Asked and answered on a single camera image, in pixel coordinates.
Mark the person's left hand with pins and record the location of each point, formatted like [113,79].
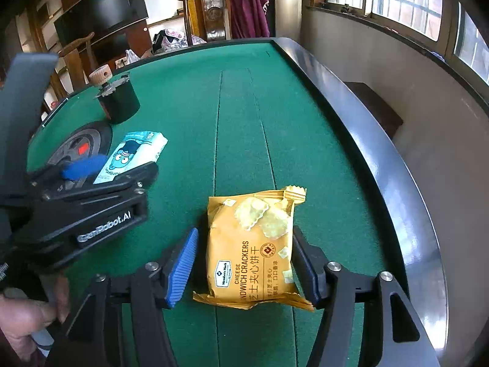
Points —
[23,317]

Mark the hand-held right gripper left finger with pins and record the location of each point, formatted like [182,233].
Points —
[183,267]

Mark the dark wooden bench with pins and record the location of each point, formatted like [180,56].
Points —
[376,111]

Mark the black flat television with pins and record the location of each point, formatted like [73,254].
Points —
[101,11]

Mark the wooden armchair with carved back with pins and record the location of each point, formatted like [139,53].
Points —
[210,15]

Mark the black canister with red label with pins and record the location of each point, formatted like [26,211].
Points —
[120,105]

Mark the yellow cracker packet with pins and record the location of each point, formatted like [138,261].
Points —
[248,252]

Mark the white tissue pack cartoon print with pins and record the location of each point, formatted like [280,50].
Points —
[133,149]

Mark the floral printed bag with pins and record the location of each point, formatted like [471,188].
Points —
[172,40]

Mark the round grey table centre panel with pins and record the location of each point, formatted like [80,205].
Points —
[82,137]

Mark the small red container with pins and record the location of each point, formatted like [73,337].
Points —
[54,104]

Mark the clear plastic bag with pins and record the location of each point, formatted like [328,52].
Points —
[131,56]

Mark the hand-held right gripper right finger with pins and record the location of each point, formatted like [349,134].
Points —
[305,271]

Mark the maroon cloth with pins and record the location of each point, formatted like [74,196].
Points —
[248,11]

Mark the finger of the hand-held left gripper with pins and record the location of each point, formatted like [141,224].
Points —
[130,177]
[82,168]

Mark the wooden spool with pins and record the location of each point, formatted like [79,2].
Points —
[100,76]

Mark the wooden wall shelf unit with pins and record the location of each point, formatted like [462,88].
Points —
[168,4]

